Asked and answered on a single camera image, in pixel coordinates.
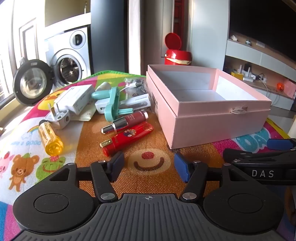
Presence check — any teal handheld fan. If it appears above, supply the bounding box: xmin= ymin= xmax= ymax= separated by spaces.
xmin=104 ymin=87 xmax=135 ymax=122

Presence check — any red trash can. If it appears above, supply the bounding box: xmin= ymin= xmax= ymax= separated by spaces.
xmin=163 ymin=33 xmax=193 ymax=66

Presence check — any white lotion tube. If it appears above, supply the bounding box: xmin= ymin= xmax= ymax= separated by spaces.
xmin=119 ymin=94 xmax=152 ymax=111

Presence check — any white panelled door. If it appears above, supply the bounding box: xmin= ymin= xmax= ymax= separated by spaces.
xmin=11 ymin=14 xmax=47 ymax=62

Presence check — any red wall hanging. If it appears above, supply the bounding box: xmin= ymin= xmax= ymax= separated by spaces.
xmin=174 ymin=0 xmax=186 ymax=39

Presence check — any pink paper box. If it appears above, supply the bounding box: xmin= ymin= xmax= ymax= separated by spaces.
xmin=283 ymin=79 xmax=296 ymax=97

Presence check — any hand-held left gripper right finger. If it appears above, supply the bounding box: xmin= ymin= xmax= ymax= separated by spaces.
xmin=174 ymin=152 xmax=249 ymax=202

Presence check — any paper receipt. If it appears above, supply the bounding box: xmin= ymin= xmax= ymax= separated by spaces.
xmin=69 ymin=112 xmax=96 ymax=122

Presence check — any white usb cable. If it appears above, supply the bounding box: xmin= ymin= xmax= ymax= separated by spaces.
xmin=125 ymin=80 xmax=142 ymax=90

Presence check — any yellow transparent bottle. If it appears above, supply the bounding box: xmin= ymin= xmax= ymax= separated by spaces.
xmin=38 ymin=120 xmax=64 ymax=156

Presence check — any teal egg-shaped gadget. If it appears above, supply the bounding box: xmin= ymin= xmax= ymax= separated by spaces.
xmin=91 ymin=89 xmax=114 ymax=101

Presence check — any silver washing machine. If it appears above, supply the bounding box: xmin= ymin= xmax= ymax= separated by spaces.
xmin=13 ymin=25 xmax=92 ymax=107

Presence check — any red lipstick tube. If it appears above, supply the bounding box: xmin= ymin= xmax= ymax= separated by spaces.
xmin=99 ymin=123 xmax=154 ymax=156

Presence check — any pink cardboard box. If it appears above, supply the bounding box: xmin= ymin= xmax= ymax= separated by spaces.
xmin=146 ymin=64 xmax=272 ymax=150

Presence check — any silver power plug adapter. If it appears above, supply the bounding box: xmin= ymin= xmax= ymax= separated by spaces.
xmin=45 ymin=103 xmax=70 ymax=130

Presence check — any white charger box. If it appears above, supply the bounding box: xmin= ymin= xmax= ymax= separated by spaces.
xmin=54 ymin=84 xmax=96 ymax=115

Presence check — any pale grey oval object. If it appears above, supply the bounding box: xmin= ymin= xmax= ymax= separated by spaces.
xmin=95 ymin=82 xmax=112 ymax=92

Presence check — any black television screen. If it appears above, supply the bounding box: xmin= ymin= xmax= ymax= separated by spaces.
xmin=228 ymin=0 xmax=296 ymax=61

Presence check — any clear plastic bag with earphones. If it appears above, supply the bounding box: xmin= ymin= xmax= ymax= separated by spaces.
xmin=124 ymin=77 xmax=149 ymax=96

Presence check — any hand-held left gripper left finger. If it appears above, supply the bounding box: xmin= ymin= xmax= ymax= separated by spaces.
xmin=49 ymin=151 xmax=125 ymax=203

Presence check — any dark grey tall panel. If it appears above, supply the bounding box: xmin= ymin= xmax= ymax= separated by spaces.
xmin=90 ymin=0 xmax=129 ymax=75

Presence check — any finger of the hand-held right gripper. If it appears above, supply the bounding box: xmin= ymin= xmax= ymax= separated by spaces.
xmin=223 ymin=148 xmax=296 ymax=167
xmin=267 ymin=138 xmax=296 ymax=151

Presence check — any white router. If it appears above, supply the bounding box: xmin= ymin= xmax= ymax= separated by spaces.
xmin=243 ymin=64 xmax=255 ymax=82

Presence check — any colourful cartoon printed mat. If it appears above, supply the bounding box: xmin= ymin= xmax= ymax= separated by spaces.
xmin=0 ymin=70 xmax=296 ymax=241

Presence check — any white tv cabinet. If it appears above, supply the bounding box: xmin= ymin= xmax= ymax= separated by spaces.
xmin=223 ymin=30 xmax=296 ymax=112

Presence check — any small white box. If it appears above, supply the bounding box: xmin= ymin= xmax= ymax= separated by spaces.
xmin=95 ymin=99 xmax=111 ymax=115

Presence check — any dark red lipstick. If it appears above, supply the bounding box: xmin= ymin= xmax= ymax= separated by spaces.
xmin=100 ymin=111 xmax=149 ymax=135

